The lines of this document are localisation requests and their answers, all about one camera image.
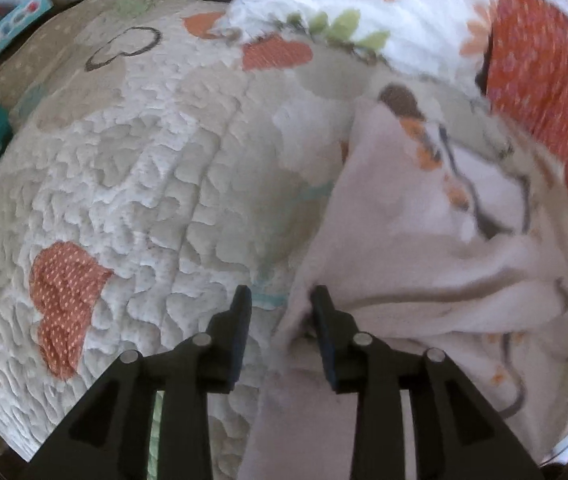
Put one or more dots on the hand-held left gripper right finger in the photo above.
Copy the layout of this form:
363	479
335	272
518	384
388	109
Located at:
322	320

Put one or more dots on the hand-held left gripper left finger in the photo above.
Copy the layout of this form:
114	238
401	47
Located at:
243	320

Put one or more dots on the small pale printed garment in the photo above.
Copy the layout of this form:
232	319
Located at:
414	210

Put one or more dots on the quilted heart print bedspread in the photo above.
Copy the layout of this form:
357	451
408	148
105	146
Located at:
138	185

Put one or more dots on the white floral pillow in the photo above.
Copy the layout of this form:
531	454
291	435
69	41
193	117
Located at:
414	10

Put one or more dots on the orange dotted pillow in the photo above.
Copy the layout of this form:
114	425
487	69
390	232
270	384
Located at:
539	70

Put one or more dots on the light blue patterned box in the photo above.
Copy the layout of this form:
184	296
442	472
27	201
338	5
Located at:
8	30

